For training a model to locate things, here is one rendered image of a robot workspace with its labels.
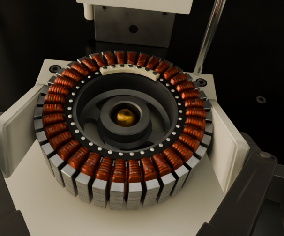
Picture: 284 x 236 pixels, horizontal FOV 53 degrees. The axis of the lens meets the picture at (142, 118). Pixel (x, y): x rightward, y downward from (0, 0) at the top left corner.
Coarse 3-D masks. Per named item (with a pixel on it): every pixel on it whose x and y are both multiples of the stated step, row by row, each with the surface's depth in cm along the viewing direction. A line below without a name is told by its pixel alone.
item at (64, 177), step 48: (48, 96) 17; (96, 96) 20; (144, 96) 21; (192, 96) 19; (48, 144) 16; (96, 144) 16; (144, 144) 19; (192, 144) 16; (96, 192) 15; (144, 192) 16
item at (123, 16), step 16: (96, 16) 26; (112, 16) 26; (128, 16) 26; (144, 16) 26; (160, 16) 26; (96, 32) 28; (112, 32) 28; (128, 32) 28; (144, 32) 28; (160, 32) 28
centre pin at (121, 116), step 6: (114, 114) 19; (120, 114) 18; (126, 114) 18; (132, 114) 19; (114, 120) 19; (120, 120) 18; (126, 120) 18; (132, 120) 18; (138, 120) 19; (126, 126) 18
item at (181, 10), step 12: (84, 0) 15; (96, 0) 15; (108, 0) 15; (120, 0) 15; (132, 0) 15; (144, 0) 15; (156, 0) 14; (168, 0) 14; (180, 0) 14; (192, 0) 14; (180, 12) 15
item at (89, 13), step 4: (84, 4) 27; (88, 4) 27; (92, 4) 27; (84, 8) 27; (88, 8) 27; (92, 8) 27; (84, 12) 28; (88, 12) 27; (92, 12) 27; (88, 16) 28; (92, 16) 28; (88, 20) 28; (92, 20) 28
